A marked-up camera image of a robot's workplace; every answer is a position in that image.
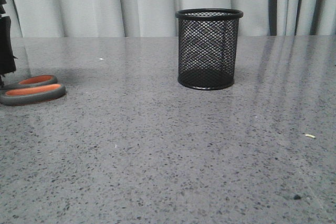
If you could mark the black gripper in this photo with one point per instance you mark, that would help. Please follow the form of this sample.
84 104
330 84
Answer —
6 52

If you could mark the grey orange handled scissors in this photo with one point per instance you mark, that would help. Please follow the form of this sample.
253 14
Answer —
32 90

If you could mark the black mesh pen bucket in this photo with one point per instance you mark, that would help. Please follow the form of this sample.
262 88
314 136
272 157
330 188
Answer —
207 40

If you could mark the grey pleated curtain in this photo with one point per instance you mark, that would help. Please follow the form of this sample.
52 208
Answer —
156 18

